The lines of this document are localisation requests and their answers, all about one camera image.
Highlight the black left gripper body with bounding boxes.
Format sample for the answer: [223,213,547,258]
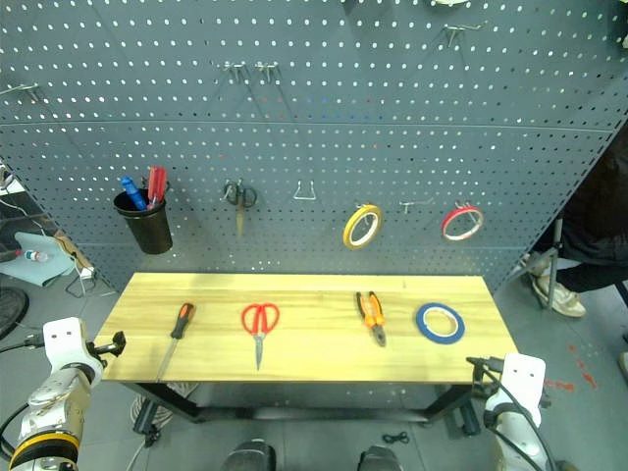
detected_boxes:
[85,338,117,367]

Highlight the grey metal pegboard wall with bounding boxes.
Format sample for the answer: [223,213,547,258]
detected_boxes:
[0,0,628,295]

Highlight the blue tape roll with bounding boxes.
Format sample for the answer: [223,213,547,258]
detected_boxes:
[415,302,466,346]

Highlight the orange black screwdriver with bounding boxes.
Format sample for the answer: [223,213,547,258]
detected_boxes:
[155,301,196,383]

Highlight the beige shoe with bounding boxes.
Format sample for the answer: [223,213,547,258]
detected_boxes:
[528,267,588,319]

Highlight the black wheel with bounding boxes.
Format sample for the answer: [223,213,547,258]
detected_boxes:
[0,286,30,340]

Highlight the light blue chair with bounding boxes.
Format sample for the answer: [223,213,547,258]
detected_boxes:
[0,231,79,291]

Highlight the orange black pliers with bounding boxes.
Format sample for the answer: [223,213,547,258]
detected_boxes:
[354,290,388,348]

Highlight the black cup holder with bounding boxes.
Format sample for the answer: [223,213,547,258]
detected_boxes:
[113,185,175,256]

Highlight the grey metal stand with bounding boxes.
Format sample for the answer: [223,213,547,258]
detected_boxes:
[520,215,566,311]

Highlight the dark rounded shape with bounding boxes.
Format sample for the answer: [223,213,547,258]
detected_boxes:
[356,444,409,471]
[219,438,278,471]

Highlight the red tape roll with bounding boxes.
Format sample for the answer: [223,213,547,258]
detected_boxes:
[440,204,486,242]

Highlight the yellow tape roll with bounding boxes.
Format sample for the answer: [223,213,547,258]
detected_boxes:
[341,204,385,251]

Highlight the person in dark trousers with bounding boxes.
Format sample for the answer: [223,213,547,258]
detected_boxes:
[534,125,628,295]

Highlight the long metal peg hook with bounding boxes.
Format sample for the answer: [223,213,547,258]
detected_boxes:
[0,82,41,102]

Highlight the double metal peg hook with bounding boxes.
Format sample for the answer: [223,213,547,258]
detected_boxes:
[253,60,280,83]
[215,60,248,83]

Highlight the large metal peg hook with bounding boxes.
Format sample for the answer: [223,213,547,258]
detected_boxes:
[443,20,490,49]

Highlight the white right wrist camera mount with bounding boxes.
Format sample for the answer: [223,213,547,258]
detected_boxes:
[500,351,548,418]

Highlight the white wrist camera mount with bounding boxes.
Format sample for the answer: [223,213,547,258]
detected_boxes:
[41,316,104,380]
[500,351,548,418]

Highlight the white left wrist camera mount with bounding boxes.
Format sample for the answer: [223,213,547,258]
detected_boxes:
[41,316,104,380]

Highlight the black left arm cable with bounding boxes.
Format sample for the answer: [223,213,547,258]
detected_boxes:
[0,332,46,355]

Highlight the red handled scissors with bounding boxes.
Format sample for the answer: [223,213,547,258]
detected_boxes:
[239,302,281,372]

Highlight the blue handled screwdriver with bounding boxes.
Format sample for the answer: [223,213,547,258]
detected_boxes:
[120,176,149,212]

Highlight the red handled screwdriver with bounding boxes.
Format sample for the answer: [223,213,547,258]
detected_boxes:
[146,165,169,211]

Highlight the wooden table with black frame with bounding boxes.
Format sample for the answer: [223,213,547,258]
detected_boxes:
[92,272,521,438]

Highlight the black handled scissors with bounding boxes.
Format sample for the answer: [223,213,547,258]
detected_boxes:
[221,179,259,237]

